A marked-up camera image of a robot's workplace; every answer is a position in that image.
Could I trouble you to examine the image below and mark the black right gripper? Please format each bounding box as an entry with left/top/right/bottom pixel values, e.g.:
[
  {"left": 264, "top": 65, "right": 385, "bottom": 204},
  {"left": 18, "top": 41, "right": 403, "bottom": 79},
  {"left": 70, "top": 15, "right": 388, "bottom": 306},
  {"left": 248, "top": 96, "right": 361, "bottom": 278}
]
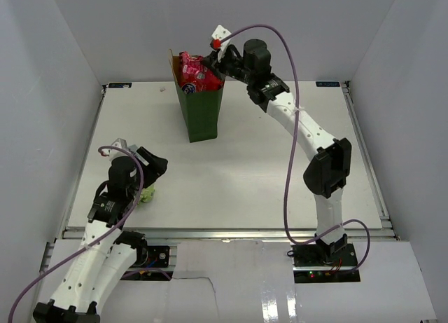
[{"left": 203, "top": 45, "right": 256, "bottom": 85}]

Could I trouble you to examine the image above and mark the large red candy bag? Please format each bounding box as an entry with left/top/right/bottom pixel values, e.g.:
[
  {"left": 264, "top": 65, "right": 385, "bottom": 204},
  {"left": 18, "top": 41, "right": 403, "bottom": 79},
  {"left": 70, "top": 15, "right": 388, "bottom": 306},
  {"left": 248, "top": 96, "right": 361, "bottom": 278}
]
[{"left": 178, "top": 56, "right": 224, "bottom": 94}]

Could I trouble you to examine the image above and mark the small pink snack packet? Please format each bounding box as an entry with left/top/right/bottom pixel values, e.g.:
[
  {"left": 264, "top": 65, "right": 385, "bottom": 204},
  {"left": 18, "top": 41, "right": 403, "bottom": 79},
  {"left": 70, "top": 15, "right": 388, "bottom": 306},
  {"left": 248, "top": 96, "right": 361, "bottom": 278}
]
[{"left": 179, "top": 51, "right": 213, "bottom": 82}]

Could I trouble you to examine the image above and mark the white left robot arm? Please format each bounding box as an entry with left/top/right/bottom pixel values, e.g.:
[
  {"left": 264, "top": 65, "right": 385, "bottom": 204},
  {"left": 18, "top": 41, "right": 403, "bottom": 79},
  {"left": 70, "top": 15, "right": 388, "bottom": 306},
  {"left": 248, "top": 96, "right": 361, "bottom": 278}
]
[{"left": 32, "top": 142, "right": 168, "bottom": 322}]

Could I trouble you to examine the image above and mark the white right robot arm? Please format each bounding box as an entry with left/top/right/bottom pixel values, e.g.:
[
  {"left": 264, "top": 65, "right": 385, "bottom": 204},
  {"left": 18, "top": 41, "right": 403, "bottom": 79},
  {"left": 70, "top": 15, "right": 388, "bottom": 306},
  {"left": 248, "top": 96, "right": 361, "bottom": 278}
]
[{"left": 202, "top": 38, "right": 352, "bottom": 266}]

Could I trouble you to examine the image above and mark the brown and green paper bag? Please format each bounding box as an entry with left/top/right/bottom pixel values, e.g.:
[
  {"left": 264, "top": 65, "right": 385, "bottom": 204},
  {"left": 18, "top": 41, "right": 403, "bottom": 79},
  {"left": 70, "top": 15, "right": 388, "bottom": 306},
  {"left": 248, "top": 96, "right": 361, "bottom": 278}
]
[{"left": 170, "top": 53, "right": 224, "bottom": 143}]

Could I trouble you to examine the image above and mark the green snack packet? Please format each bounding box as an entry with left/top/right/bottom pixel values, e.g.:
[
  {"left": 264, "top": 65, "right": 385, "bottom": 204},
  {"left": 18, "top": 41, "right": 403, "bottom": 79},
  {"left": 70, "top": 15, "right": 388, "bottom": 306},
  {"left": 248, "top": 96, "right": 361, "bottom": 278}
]
[{"left": 138, "top": 184, "right": 155, "bottom": 205}]

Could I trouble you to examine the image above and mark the blue label left corner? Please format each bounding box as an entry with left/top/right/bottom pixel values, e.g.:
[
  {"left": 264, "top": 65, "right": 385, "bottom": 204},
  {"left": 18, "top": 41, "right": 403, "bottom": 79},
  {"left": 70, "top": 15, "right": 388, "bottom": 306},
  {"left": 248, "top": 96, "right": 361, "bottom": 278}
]
[{"left": 108, "top": 82, "right": 132, "bottom": 89}]

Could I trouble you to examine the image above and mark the blue label corner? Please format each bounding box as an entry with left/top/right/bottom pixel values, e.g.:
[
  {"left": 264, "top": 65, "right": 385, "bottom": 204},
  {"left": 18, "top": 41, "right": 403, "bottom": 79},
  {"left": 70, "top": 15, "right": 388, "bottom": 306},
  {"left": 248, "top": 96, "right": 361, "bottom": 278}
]
[
  {"left": 108, "top": 82, "right": 132, "bottom": 89},
  {"left": 316, "top": 81, "right": 340, "bottom": 88}
]

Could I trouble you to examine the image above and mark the blue label right corner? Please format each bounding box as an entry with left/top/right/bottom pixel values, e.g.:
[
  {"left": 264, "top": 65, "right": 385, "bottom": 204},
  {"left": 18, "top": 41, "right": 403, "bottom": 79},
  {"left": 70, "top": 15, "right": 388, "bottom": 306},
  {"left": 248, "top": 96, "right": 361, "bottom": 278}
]
[{"left": 316, "top": 81, "right": 340, "bottom": 88}]

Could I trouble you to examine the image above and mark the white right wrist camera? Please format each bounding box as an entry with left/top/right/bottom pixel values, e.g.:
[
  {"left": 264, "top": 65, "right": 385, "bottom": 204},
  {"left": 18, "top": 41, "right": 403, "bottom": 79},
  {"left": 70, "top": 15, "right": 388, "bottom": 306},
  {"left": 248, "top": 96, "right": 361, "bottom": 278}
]
[{"left": 211, "top": 25, "right": 231, "bottom": 62}]

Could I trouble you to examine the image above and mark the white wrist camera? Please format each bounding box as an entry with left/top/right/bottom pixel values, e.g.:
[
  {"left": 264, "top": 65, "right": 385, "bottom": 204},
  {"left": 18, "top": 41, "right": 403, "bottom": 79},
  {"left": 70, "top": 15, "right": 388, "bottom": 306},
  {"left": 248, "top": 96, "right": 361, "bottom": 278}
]
[
  {"left": 99, "top": 138, "right": 138, "bottom": 162},
  {"left": 211, "top": 25, "right": 231, "bottom": 62}
]

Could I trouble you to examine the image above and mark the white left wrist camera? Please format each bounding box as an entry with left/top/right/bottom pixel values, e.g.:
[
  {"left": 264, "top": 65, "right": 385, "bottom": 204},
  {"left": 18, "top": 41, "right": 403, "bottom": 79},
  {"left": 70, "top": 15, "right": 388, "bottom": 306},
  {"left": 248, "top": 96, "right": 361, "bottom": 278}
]
[{"left": 99, "top": 138, "right": 138, "bottom": 162}]

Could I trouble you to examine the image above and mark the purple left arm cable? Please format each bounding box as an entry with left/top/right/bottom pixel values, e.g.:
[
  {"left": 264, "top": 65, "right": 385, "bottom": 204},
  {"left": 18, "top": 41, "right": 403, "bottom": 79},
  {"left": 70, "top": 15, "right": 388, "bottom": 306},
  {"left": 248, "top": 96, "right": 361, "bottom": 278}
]
[{"left": 6, "top": 146, "right": 145, "bottom": 323}]

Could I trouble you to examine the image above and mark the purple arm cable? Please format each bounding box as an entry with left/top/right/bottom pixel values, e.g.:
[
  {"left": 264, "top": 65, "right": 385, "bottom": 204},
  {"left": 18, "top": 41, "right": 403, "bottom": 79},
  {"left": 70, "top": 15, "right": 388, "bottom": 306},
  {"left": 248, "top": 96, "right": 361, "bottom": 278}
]
[
  {"left": 220, "top": 23, "right": 372, "bottom": 270},
  {"left": 6, "top": 146, "right": 145, "bottom": 323}
]

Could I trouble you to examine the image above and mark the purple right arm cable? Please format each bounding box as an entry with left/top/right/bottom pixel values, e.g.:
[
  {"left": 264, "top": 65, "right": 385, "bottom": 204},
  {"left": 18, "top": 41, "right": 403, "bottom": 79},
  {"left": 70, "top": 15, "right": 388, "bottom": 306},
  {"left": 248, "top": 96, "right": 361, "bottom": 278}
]
[{"left": 220, "top": 23, "right": 372, "bottom": 270}]

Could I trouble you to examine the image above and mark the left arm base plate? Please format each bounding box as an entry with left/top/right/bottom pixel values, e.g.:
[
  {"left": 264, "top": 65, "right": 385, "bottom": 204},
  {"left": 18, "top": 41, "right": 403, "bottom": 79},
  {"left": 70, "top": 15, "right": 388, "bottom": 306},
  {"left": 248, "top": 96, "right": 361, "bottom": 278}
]
[{"left": 132, "top": 245, "right": 170, "bottom": 268}]

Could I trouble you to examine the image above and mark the aluminium front rail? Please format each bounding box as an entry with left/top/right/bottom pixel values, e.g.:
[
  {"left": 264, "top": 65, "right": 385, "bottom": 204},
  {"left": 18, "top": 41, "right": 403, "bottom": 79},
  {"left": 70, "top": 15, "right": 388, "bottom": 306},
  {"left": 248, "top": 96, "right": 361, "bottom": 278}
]
[{"left": 62, "top": 227, "right": 396, "bottom": 241}]

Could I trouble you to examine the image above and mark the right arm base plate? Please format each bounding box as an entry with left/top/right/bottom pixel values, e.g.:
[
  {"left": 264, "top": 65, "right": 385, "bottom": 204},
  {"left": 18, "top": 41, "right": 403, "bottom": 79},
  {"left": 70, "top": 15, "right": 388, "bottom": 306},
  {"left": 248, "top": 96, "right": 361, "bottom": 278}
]
[{"left": 286, "top": 244, "right": 361, "bottom": 284}]

